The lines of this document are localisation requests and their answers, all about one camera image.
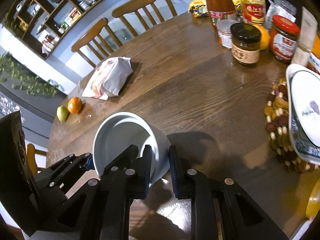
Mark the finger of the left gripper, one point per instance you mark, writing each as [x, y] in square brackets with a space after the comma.
[55, 181]

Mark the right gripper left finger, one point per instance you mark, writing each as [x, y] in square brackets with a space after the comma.
[125, 179]

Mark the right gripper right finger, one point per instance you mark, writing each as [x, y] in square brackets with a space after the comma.
[219, 209]

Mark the white ramekin cup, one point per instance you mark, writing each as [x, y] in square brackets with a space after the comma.
[119, 131]

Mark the side wooden chair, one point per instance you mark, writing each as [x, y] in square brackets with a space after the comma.
[31, 151]

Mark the green pear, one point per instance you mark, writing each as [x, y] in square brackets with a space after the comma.
[62, 113]

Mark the orange tangerine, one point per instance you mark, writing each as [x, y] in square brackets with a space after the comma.
[74, 105]

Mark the yellow nut box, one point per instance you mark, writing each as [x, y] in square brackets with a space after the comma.
[312, 207]

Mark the white snack bag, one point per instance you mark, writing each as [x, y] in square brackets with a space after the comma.
[108, 78]

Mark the beaded wooden trivet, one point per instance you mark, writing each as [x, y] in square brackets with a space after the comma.
[277, 118]

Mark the hanging green plant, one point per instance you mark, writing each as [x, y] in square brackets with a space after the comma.
[23, 79]

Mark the left wooden chair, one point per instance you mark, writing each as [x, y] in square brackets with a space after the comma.
[96, 43]

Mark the white oval plate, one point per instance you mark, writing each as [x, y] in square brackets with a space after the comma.
[305, 99]

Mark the blue patterned square dish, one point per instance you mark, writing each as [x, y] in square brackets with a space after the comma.
[304, 148]

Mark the dark lid sauce jar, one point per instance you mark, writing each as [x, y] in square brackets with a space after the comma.
[245, 43]

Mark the small white jar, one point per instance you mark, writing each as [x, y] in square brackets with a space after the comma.
[224, 32]

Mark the right wooden chair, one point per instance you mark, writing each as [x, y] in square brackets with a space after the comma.
[133, 6]

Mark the yellow snack packet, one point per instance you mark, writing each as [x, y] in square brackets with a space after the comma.
[198, 8]

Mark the white tube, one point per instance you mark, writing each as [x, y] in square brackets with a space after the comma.
[306, 38]

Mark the red lid chili jar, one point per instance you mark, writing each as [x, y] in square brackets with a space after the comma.
[283, 38]

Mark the orange fruit with leaf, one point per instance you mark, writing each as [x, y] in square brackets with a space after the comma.
[316, 47]

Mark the red sauce bottle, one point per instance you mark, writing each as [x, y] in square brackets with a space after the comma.
[220, 10]

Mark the vinegar bottle yellow cap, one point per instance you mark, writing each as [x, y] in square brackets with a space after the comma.
[253, 11]

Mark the wall shelf with jars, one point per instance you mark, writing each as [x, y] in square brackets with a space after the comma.
[42, 24]

